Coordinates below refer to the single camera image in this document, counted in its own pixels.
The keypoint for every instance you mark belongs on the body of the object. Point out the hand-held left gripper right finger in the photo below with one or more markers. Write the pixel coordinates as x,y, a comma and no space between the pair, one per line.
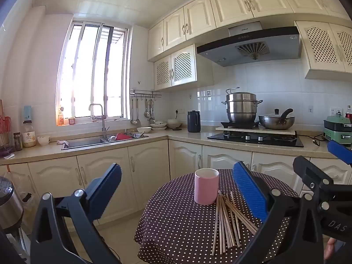
250,189

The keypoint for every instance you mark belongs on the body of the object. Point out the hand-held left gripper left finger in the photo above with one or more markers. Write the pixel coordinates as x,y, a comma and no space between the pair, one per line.
106,189

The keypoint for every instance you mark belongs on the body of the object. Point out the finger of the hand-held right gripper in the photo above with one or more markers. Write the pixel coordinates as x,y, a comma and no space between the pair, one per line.
339,150
310,174

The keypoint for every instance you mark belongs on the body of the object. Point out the pink cup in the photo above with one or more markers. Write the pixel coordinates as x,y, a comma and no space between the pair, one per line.
206,189

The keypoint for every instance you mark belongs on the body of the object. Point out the bunch of wooden chopsticks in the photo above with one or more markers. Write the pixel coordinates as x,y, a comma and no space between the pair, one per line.
220,225

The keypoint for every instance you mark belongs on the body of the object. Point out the person's right hand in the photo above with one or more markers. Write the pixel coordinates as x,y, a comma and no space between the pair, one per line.
330,249

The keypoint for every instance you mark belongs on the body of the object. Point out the green electric grill appliance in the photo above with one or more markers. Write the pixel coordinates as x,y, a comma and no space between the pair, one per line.
337,133

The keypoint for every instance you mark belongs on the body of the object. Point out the cream lower cabinets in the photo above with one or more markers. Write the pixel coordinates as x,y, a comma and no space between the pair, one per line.
151,170

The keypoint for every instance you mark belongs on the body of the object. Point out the black gas stove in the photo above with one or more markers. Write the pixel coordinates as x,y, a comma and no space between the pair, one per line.
269,141

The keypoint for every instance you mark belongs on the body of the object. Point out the stainless steel sink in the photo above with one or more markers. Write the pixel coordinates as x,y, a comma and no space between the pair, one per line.
82,143

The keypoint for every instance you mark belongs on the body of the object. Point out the red dish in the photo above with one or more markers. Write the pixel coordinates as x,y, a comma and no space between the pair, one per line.
123,136

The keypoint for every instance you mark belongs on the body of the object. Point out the light wooden board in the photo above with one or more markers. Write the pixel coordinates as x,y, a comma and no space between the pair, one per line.
247,130

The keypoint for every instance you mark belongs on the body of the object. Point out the metal sink faucet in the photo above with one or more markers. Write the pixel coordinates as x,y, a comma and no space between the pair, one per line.
103,126

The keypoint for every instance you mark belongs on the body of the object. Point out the brown polka dot tablecloth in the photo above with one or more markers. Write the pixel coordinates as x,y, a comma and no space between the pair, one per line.
176,211

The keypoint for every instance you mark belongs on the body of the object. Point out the hanging metal ladle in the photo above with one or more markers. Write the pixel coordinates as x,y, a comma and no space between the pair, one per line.
133,121

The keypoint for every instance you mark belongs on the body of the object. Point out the hanging metal spatula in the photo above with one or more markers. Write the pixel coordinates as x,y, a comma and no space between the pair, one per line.
138,122

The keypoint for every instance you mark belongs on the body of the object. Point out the small glass jar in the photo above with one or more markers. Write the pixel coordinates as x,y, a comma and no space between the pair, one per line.
71,121

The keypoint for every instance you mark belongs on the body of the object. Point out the small white bowl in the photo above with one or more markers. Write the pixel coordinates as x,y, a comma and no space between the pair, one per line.
43,140

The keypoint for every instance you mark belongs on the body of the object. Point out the stainless steel steamer pot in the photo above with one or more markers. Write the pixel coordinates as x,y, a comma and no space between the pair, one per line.
242,110

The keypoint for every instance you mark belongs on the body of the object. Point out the hanging metal skimmer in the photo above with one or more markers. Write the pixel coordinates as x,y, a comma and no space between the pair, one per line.
151,119

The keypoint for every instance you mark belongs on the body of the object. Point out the orange bottle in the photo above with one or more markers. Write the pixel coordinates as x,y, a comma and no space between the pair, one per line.
60,118

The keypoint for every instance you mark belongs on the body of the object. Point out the hanging metal spoon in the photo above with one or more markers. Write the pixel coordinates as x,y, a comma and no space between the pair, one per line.
146,114

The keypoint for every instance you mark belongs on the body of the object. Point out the black electric kettle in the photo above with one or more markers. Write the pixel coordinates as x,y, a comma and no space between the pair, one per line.
194,122

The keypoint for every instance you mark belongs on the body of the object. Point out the clear sauce bottle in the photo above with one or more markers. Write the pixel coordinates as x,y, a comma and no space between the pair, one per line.
29,137

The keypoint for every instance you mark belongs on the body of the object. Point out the dark glass jar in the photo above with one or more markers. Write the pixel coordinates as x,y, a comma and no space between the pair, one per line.
18,143

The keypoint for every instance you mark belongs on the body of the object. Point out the cream lattice door cabinet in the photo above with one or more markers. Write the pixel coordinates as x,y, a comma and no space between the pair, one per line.
321,49
176,68

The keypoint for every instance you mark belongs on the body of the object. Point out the barred kitchen window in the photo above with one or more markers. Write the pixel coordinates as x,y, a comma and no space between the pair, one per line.
90,71

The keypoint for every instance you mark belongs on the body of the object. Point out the grey range hood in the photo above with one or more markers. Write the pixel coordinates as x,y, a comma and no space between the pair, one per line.
225,51

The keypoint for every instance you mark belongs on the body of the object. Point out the cream upper cabinet row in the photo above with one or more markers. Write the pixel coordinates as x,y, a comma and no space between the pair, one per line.
228,2

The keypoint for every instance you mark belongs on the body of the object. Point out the white wall outlet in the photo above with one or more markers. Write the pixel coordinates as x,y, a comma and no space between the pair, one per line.
336,111

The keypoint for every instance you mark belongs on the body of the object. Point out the wall outlet with black plug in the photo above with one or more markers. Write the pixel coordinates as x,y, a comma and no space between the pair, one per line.
179,112

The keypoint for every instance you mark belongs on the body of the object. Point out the metal wall utensil rack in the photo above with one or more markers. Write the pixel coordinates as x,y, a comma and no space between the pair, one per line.
145,92

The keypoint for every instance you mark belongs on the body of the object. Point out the blue wall holder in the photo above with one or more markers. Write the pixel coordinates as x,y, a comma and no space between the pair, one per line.
27,112

